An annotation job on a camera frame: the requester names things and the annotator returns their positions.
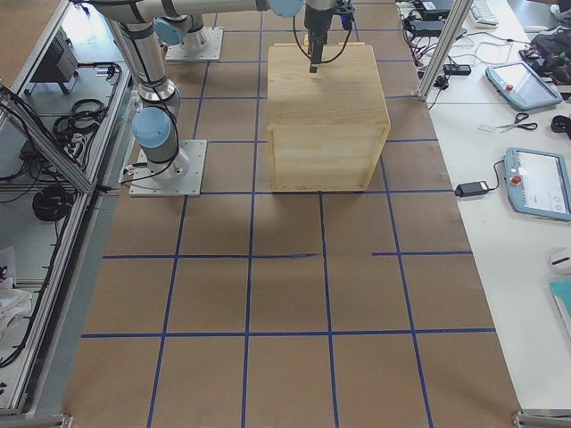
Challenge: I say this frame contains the lower teach pendant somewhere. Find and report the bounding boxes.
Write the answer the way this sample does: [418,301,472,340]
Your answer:
[504,147,570,222]

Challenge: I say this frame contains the black power adapter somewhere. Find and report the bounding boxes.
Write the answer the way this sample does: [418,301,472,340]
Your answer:
[454,181,490,198]

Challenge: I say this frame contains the coiled black cable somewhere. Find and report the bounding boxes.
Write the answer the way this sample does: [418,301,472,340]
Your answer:
[31,185,75,223]

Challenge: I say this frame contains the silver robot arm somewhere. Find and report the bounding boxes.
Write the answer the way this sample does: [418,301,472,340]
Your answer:
[154,14,210,52]
[92,1,354,179]

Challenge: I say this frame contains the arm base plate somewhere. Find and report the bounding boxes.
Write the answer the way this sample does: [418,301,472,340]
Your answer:
[166,27,224,62]
[128,140,207,198]

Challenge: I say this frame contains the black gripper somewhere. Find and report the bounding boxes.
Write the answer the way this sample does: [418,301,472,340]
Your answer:
[304,0,355,73]

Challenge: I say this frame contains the teach pendant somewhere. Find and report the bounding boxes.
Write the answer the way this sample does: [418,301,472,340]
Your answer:
[504,147,570,222]
[485,62,563,111]

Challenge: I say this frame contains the aluminium frame post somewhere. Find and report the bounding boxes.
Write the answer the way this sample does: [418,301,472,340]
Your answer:
[418,0,473,102]

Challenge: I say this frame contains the wooden drawer cabinet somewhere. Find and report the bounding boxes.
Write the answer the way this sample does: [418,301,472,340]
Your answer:
[267,43,391,192]

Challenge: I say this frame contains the black handled scissors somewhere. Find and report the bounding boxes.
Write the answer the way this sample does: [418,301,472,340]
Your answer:
[496,112,538,133]

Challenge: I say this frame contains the aluminium side frame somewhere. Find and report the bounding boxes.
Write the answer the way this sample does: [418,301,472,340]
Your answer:
[1,1,131,416]

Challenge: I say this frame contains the upper teach pendant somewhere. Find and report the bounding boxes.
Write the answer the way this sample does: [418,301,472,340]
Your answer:
[485,62,563,111]

